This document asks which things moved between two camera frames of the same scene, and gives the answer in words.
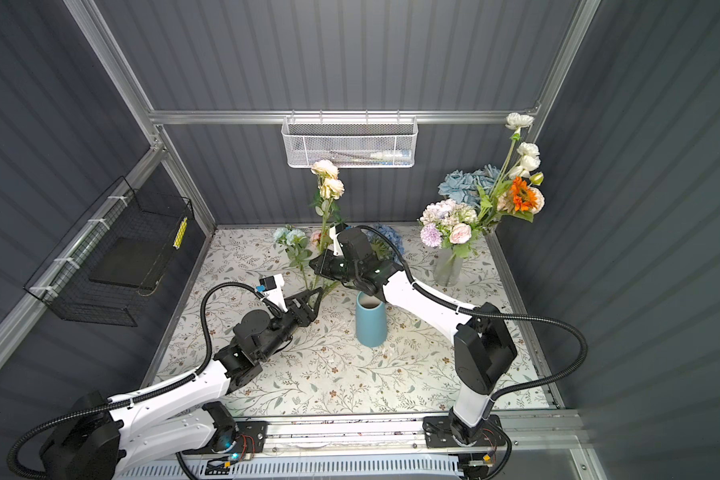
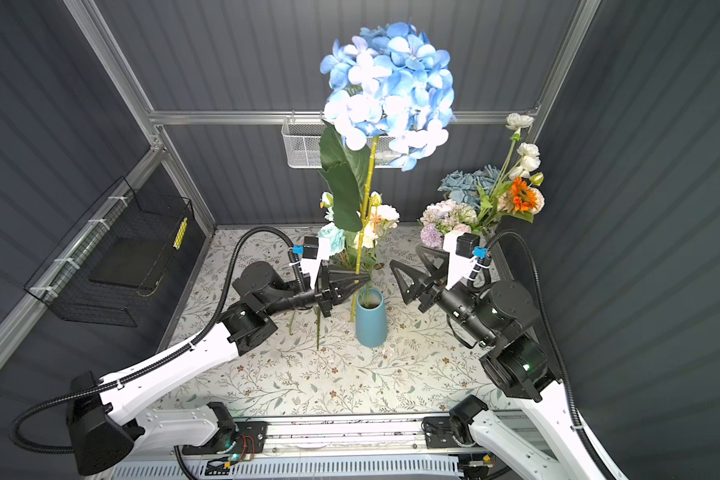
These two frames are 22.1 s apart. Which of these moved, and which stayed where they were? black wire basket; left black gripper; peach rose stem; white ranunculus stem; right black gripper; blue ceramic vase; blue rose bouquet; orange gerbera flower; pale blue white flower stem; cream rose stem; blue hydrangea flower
Moved: pale blue white flower stem; cream rose stem; left black gripper; blue hydrangea flower; right black gripper
Stayed: white ranunculus stem; orange gerbera flower; blue ceramic vase; blue rose bouquet; peach rose stem; black wire basket
